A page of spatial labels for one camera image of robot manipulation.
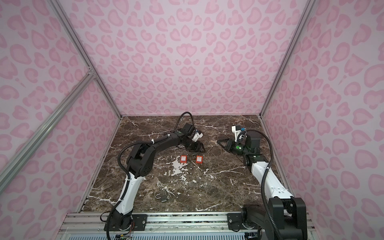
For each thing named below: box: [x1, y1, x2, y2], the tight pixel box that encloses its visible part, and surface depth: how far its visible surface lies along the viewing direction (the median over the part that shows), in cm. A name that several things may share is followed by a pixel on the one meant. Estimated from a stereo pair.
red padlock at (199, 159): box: [196, 155, 204, 164], surface depth 96 cm
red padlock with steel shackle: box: [180, 155, 188, 164], surface depth 96 cm
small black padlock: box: [155, 191, 168, 203], surface depth 83 cm
